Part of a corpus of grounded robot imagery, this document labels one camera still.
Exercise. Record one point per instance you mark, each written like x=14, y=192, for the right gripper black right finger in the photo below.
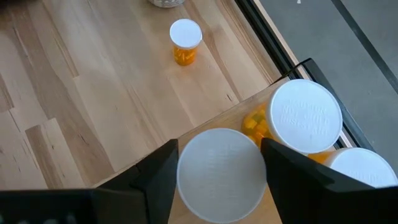
x=292, y=186

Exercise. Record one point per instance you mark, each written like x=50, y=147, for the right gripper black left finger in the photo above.
x=158, y=186

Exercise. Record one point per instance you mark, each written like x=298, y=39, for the orange pill bottle white cap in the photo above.
x=363, y=168
x=303, y=115
x=220, y=175
x=185, y=34

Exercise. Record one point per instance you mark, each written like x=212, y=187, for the green potted plant patterned pot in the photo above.
x=166, y=2

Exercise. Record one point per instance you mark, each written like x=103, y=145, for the black aluminium table frame rails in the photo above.
x=258, y=21

